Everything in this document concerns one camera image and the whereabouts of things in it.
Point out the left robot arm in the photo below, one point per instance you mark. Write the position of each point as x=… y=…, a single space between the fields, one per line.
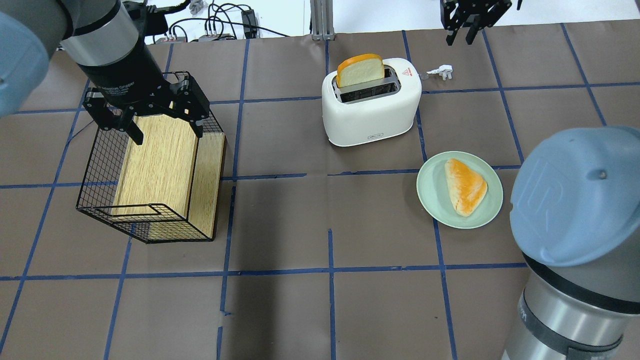
x=106 y=38

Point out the wooden board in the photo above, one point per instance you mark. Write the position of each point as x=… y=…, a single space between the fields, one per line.
x=168 y=186

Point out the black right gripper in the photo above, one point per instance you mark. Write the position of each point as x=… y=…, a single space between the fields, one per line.
x=475 y=14

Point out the white power plug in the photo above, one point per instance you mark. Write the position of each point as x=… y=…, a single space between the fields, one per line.
x=445 y=72

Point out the black wire basket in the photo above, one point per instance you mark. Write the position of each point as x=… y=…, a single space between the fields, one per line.
x=101 y=178

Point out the triangular bread on plate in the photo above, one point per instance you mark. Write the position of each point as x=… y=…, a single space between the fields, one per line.
x=466 y=188

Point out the aluminium frame post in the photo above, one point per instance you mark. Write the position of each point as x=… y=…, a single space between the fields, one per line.
x=321 y=20

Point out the white toaster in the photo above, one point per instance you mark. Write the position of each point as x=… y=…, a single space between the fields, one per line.
x=374 y=110

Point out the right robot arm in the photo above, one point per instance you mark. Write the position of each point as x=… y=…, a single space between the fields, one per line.
x=574 y=206

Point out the toast slice in toaster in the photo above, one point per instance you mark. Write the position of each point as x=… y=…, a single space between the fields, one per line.
x=360 y=69

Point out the light green plate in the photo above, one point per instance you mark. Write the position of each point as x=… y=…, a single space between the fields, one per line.
x=433 y=194

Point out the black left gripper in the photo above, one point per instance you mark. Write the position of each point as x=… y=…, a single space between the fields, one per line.
x=121 y=75

